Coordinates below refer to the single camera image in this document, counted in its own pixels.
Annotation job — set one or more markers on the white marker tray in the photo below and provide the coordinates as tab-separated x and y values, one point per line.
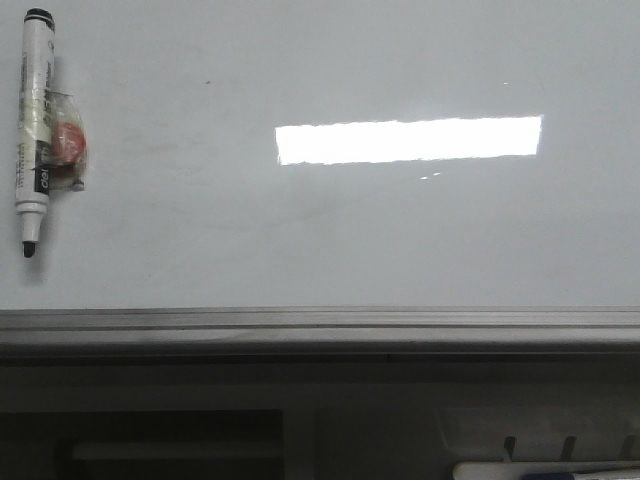
518	438

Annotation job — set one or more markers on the white black whiteboard marker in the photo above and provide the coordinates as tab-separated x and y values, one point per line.
52	145

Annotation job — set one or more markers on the blue capped marker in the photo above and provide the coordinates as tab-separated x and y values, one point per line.
516	470

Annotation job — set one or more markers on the white whiteboard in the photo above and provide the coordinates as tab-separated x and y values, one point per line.
334	176

